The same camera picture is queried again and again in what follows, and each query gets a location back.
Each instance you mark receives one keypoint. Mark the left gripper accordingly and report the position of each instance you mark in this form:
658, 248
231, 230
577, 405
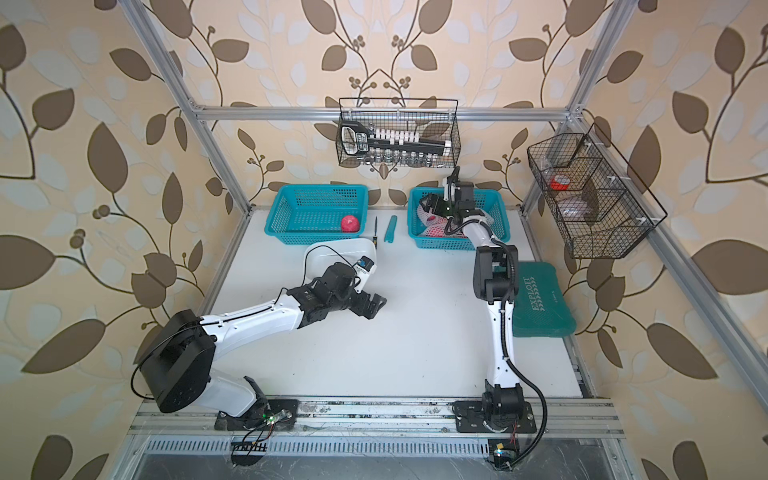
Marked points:
375, 306

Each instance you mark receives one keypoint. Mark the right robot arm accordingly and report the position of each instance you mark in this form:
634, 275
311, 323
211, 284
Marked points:
496, 284

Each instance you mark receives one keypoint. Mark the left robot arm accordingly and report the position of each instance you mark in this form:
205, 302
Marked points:
178, 364

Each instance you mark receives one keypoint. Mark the right teal plastic basket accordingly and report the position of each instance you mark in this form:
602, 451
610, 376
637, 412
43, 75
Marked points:
489, 201

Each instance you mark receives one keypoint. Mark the teal plastic basket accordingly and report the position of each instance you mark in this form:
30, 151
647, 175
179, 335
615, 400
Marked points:
489, 201
305, 214

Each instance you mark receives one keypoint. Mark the netted apple far left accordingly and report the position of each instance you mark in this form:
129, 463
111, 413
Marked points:
429, 210

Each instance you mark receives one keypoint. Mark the teal knife sheath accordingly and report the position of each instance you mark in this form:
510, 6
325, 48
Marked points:
391, 229

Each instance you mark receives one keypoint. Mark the white plastic tray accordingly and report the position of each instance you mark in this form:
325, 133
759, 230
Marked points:
319, 256

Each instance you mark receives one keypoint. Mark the black white tool set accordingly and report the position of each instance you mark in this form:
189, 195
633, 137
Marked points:
357, 139

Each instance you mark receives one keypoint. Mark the left teal plastic basket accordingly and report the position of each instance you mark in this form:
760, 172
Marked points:
305, 214

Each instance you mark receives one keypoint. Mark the green tool case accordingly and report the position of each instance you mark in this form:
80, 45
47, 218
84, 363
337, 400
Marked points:
540, 310

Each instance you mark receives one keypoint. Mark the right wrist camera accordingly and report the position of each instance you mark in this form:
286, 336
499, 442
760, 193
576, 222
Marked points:
451, 180

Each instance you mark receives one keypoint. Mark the back black wire basket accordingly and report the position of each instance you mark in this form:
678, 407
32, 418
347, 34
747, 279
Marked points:
432, 117

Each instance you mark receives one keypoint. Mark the side black wire basket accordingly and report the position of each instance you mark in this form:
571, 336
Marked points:
609, 208

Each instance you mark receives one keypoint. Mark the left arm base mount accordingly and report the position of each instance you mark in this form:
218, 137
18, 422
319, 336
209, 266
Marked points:
262, 415

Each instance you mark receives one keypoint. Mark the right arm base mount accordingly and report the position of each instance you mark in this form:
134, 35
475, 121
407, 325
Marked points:
500, 410

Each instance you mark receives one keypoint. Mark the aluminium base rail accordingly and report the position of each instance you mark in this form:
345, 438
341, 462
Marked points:
368, 427

